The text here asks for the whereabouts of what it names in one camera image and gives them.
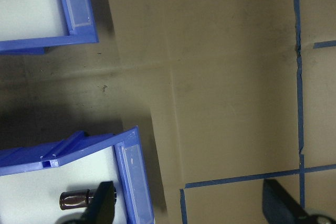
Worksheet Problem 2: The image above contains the blue bin with switches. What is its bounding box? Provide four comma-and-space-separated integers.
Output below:
0, 0, 100, 56

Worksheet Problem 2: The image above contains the blue bin with capacitors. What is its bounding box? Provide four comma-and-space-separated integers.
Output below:
0, 126, 155, 224

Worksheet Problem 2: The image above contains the dark printed cylindrical capacitor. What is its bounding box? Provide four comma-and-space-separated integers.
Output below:
59, 189, 90, 211

